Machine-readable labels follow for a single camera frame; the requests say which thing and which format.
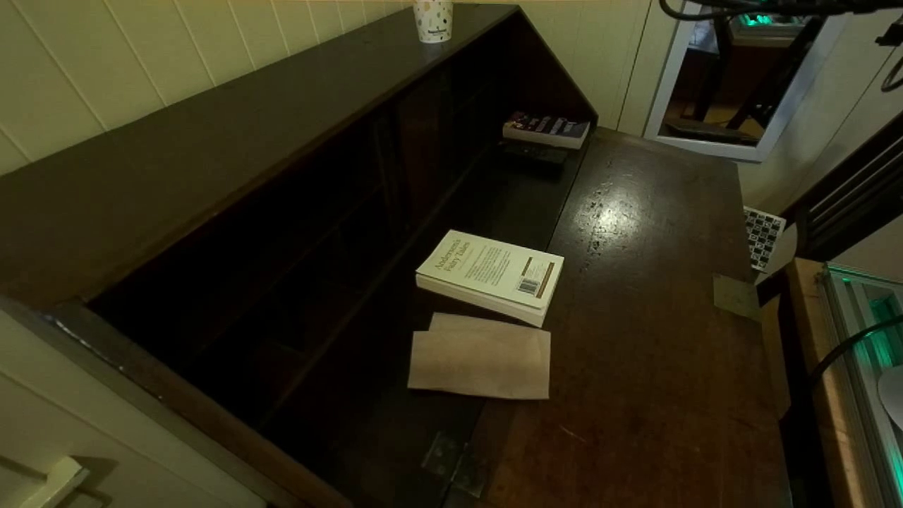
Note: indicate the white dotted paper cup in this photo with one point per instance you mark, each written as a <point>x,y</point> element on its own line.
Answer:
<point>432,20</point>

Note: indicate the white cabinet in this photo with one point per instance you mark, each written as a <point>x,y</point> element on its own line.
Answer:
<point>94,440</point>

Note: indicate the white paperback book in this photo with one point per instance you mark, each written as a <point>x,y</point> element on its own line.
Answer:
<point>488,271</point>

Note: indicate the dark hardcover book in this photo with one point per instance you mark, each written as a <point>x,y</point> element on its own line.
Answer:
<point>549,128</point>

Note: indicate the metal desk hinge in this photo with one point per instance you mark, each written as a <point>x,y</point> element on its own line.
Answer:
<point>454,463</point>

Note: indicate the white framed mirror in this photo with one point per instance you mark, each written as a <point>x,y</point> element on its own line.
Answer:
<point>664,101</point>

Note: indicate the dark wooden secretary desk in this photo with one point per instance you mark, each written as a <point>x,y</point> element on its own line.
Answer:
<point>188,186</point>

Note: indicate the small paper note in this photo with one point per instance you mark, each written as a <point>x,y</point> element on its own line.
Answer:
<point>734,298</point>

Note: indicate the white perforated plastic seat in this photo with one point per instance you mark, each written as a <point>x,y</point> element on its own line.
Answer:
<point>766,237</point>

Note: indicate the light wooden side table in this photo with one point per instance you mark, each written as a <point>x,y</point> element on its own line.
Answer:
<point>807,377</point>

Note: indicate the dark wooden slatted frame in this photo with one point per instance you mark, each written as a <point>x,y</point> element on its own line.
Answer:
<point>849,202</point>

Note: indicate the green lit aluminium frame device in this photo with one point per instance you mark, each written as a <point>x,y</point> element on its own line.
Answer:
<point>869,355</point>

